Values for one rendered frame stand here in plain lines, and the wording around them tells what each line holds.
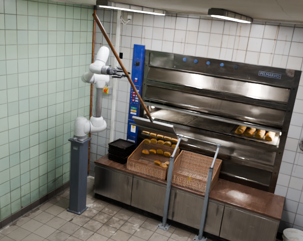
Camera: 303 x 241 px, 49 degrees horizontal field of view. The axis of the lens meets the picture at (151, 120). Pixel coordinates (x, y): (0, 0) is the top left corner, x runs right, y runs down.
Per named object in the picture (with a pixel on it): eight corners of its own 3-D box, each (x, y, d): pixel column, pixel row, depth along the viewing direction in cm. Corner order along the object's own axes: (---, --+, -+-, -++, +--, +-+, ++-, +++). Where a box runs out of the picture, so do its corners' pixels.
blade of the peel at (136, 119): (172, 127, 393) (173, 125, 394) (132, 117, 414) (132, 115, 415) (178, 139, 424) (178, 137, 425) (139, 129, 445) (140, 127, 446)
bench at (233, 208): (113, 183, 513) (115, 148, 496) (275, 237, 418) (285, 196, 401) (91, 199, 464) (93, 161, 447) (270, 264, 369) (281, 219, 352)
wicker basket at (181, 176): (179, 168, 453) (181, 149, 445) (219, 179, 432) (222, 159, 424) (166, 181, 410) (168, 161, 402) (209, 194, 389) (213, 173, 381)
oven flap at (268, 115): (145, 98, 454) (148, 84, 455) (282, 126, 384) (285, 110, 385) (144, 97, 450) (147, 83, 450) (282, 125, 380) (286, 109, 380)
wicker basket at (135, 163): (141, 157, 476) (143, 139, 468) (178, 167, 455) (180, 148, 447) (125, 169, 433) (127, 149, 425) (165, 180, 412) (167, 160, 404)
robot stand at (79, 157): (66, 211, 431) (68, 139, 402) (75, 203, 449) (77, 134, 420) (79, 215, 424) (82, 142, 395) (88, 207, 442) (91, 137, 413)
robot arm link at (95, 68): (99, 72, 322) (103, 60, 325) (86, 70, 328) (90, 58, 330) (103, 76, 332) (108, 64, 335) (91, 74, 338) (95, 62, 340)
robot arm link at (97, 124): (86, 129, 417) (103, 128, 426) (89, 135, 403) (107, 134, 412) (90, 70, 389) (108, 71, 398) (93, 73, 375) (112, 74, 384)
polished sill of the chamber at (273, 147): (145, 118, 469) (145, 115, 467) (277, 148, 398) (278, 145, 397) (143, 119, 463) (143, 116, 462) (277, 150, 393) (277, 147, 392)
